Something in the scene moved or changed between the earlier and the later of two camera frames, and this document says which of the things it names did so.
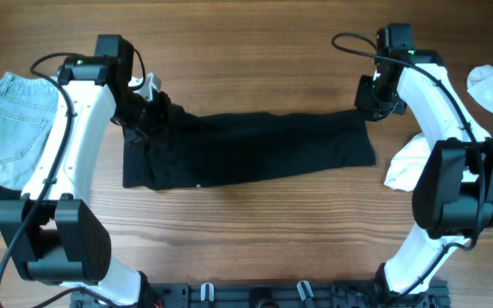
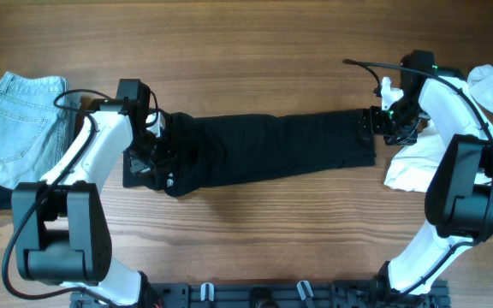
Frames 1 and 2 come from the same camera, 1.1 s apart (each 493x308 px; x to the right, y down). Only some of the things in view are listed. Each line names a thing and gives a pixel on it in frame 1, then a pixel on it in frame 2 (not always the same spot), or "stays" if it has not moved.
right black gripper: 365,103 to 408,138
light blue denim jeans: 9,126 stays
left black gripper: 163,103 to 140,168
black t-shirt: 177,151 stays
